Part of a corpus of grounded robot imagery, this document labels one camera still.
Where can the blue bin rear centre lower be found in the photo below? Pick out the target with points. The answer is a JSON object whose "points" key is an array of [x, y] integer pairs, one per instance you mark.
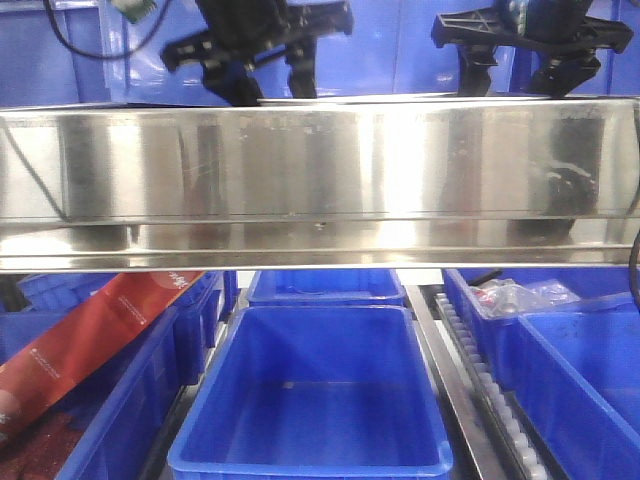
{"points": [[326, 287]]}

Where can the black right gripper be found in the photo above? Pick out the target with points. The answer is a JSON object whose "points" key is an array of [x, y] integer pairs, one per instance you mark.
{"points": [[552, 27]]}

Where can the blue bin front left lower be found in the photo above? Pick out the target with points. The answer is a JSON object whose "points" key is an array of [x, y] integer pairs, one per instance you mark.
{"points": [[104, 428]]}

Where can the blue bin rear left lower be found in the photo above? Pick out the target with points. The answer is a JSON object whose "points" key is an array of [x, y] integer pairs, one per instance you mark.
{"points": [[199, 309]]}

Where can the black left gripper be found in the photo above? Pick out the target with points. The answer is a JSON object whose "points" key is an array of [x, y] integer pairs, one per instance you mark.
{"points": [[242, 35]]}

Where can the white roller conveyor track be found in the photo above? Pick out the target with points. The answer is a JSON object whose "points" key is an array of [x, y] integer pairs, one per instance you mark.
{"points": [[511, 432]]}

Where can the blue bin front right lower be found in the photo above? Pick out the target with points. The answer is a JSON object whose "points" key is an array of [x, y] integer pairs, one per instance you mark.
{"points": [[578, 382]]}

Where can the blue bin left upper shelf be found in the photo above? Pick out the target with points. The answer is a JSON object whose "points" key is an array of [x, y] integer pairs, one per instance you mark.
{"points": [[36, 70]]}

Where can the red printed package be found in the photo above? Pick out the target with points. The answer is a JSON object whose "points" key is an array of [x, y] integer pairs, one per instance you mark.
{"points": [[54, 363]]}

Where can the blue bin front centre lower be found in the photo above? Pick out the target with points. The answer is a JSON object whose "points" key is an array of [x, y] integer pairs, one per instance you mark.
{"points": [[315, 393]]}

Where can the blue bin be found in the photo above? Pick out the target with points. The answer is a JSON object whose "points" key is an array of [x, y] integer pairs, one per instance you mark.
{"points": [[315, 393], [600, 289], [326, 287], [578, 382], [199, 309], [104, 428]]}

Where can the blue bin rear right lower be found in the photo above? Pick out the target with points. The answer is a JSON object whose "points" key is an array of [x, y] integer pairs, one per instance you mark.
{"points": [[600, 289]]}

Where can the steel shelf front rail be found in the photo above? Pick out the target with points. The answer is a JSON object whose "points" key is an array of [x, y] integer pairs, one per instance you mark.
{"points": [[427, 182]]}

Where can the blue bin shelf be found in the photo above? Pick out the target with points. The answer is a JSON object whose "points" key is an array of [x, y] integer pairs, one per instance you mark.
{"points": [[390, 51], [36, 70], [619, 73]]}

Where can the blue bin right upper shelf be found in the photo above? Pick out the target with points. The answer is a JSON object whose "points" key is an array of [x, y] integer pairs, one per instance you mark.
{"points": [[619, 73]]}

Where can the blue bin centre upper shelf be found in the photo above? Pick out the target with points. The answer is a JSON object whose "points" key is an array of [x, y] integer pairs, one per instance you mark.
{"points": [[390, 51]]}

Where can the clear plastic bags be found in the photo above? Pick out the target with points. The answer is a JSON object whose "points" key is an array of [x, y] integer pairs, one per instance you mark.
{"points": [[500, 298]]}

